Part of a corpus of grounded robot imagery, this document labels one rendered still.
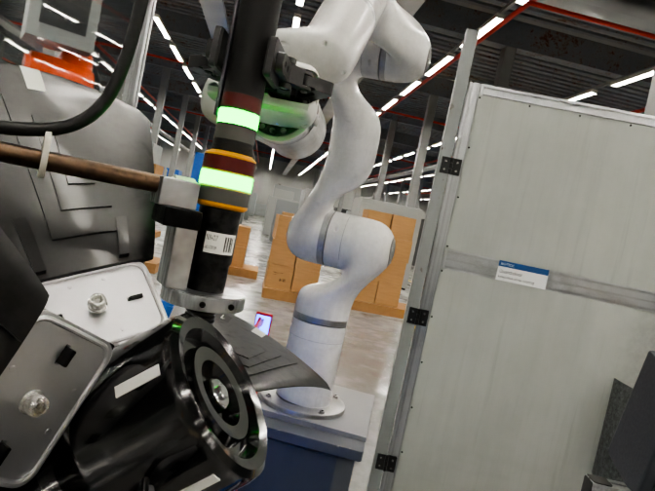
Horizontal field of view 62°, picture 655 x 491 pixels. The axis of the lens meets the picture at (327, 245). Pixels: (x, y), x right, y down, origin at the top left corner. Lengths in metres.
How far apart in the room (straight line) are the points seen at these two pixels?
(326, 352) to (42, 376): 0.87
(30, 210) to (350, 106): 0.74
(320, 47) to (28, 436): 0.60
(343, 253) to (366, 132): 0.25
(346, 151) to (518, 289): 1.39
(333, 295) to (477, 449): 1.46
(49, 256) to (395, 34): 0.75
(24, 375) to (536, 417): 2.26
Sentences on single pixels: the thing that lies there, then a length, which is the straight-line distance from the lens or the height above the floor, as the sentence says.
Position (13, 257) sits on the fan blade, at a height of 1.30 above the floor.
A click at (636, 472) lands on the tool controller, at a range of 0.95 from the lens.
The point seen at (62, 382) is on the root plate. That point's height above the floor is 1.23.
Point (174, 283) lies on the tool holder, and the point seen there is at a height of 1.27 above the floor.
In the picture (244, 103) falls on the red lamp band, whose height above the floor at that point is 1.43.
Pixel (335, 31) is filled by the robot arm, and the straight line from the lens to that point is 0.80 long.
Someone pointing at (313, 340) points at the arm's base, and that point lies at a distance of 1.14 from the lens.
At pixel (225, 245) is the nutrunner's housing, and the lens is 0.45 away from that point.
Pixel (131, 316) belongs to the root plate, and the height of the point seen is 1.25.
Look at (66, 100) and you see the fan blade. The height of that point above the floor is 1.41.
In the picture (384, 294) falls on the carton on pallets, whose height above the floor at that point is 0.31.
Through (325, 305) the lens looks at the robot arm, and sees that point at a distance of 1.13.
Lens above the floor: 1.35
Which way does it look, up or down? 3 degrees down
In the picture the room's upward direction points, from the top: 12 degrees clockwise
